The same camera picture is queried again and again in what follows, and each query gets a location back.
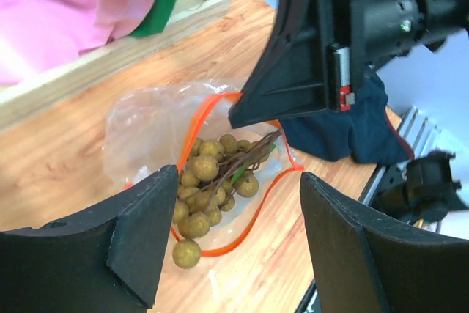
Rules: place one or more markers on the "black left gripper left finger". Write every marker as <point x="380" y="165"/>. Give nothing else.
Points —
<point x="105" y="258"/>

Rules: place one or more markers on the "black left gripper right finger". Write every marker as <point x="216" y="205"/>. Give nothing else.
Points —
<point x="366" y="261"/>

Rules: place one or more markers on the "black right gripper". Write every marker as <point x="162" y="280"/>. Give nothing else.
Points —
<point x="318" y="52"/>

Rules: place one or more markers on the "clear zip top bag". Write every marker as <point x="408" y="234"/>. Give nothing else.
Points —
<point x="148" y="128"/>

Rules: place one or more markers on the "longan fruit bunch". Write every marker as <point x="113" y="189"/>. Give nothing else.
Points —
<point x="216" y="171"/>

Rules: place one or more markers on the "dark navy cloth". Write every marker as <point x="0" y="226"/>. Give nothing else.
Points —
<point x="364" y="132"/>

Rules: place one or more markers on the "wooden clothes rack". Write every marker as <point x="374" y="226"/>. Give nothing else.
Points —
<point x="25" y="99"/>

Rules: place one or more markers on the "green shirt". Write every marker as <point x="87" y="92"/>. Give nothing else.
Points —
<point x="156" y="19"/>

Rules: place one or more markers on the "pink shirt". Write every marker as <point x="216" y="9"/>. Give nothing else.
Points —
<point x="37" y="35"/>

